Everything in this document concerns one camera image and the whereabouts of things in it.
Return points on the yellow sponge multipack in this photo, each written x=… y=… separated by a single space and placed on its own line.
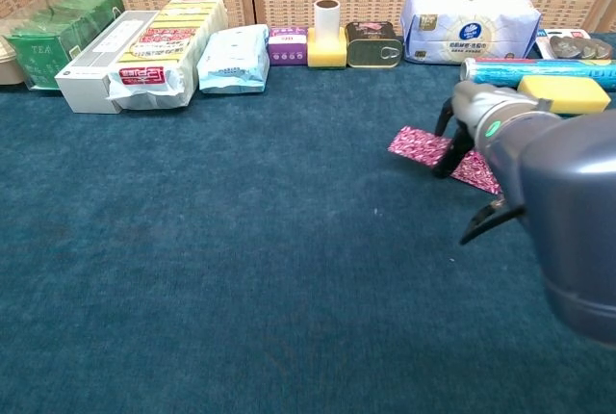
x=163 y=43

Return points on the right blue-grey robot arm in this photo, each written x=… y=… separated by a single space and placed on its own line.
x=568 y=202

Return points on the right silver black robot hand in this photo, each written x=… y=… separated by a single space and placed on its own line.
x=495 y=101

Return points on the correction tape blister pack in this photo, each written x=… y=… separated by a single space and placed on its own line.
x=577 y=45

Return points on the lavender white tissue pack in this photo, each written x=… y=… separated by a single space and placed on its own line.
x=471 y=29

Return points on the pink patterned packet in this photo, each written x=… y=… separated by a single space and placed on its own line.
x=414 y=144
x=479 y=173

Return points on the blue cling film roll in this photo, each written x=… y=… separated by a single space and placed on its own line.
x=500 y=71

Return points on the light blue wet wipes pack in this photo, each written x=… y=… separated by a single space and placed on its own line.
x=233 y=62

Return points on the small purple box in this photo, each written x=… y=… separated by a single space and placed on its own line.
x=287 y=50

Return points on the yellow sponge green scourer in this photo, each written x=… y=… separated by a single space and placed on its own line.
x=563 y=89

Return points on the beige lidded food container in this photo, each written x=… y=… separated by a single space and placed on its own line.
x=9 y=67

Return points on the white power strip box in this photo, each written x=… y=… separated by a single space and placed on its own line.
x=82 y=86

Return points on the clear box green tea bags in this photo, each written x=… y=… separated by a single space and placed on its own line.
x=38 y=55

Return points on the white paper roll cardboard core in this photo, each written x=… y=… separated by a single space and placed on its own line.
x=327 y=19

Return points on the teal table cloth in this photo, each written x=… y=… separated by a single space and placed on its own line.
x=240 y=240

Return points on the black gold meat tin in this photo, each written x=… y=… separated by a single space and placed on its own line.
x=370 y=50

